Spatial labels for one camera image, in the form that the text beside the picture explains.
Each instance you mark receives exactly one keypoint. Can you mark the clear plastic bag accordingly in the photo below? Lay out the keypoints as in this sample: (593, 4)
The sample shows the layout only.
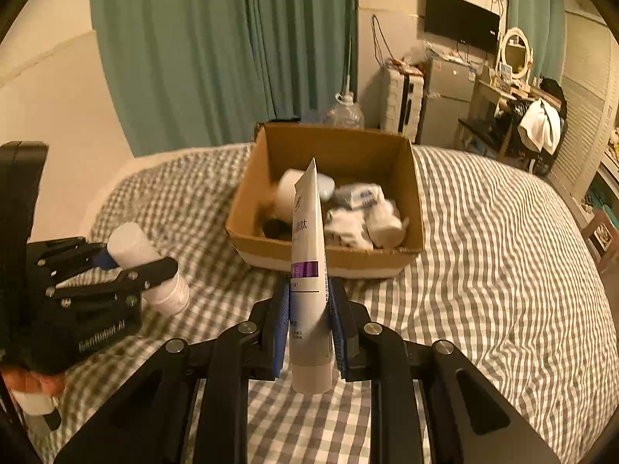
(418, 53)

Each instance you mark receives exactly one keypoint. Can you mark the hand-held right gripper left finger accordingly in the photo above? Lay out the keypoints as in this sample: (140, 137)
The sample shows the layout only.
(280, 328)

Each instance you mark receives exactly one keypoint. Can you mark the wooden dressing table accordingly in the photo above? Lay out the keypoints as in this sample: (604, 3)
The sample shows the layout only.
(483, 92)

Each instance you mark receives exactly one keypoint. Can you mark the white wardrobe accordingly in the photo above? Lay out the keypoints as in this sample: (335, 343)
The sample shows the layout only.
(580, 82)

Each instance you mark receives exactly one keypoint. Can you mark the blue white tissue packet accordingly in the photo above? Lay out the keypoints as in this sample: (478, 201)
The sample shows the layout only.
(360, 196)

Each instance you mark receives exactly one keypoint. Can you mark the wide green curtain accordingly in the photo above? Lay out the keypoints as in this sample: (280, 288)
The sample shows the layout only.
(193, 58)

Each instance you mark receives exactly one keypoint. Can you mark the large clear water bottle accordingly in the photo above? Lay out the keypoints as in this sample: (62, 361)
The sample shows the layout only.
(346, 113)

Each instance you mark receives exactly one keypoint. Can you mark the round white vanity mirror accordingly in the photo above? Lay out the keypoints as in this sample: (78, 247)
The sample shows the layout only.
(516, 53)

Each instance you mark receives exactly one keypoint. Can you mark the white suitcase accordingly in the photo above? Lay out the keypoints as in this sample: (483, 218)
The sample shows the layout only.
(394, 101)

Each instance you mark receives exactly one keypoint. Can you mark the cardboard box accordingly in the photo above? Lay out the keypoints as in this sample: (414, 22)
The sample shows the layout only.
(377, 263)

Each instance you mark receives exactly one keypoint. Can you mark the narrow green curtain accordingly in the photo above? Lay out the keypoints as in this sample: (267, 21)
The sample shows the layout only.
(551, 19)

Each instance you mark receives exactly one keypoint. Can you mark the white purple tube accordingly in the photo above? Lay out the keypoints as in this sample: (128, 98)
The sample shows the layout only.
(307, 251)

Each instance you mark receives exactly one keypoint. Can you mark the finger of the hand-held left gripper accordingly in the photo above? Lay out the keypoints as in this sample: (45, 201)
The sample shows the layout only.
(150, 270)
(63, 258)

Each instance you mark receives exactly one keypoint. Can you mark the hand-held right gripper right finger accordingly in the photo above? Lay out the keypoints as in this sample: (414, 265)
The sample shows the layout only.
(338, 333)

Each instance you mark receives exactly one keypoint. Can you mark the white plastic bottle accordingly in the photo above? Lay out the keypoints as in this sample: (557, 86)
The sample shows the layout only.
(130, 244)

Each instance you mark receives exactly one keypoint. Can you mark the wooden stool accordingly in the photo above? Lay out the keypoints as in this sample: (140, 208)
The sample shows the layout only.
(599, 232)

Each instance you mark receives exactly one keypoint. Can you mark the grey small fridge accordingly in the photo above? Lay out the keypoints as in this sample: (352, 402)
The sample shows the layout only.
(445, 101)

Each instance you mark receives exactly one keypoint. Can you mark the black wall television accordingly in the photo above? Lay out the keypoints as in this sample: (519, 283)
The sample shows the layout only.
(459, 22)

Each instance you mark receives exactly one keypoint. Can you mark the black bag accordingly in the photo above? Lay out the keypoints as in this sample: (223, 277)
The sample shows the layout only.
(551, 89)

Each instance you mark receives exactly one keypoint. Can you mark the pale round jar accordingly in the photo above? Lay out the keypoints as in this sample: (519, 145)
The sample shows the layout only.
(327, 186)

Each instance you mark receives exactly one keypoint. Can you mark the white cylindrical jar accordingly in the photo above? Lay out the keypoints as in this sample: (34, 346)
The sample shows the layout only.
(286, 193)

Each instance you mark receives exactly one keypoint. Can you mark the checkered blanket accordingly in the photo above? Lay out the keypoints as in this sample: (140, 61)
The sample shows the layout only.
(483, 275)

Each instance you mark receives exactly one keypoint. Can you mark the person's left hand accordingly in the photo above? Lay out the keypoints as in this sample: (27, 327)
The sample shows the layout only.
(43, 384)

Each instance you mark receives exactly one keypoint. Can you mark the white cloth glove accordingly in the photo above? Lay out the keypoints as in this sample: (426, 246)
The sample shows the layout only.
(346, 225)

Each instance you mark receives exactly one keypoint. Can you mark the white towel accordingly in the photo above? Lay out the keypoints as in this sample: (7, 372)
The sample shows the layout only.
(537, 125)

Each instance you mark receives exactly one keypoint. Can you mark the black pouch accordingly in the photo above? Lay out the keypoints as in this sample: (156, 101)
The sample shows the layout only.
(275, 227)

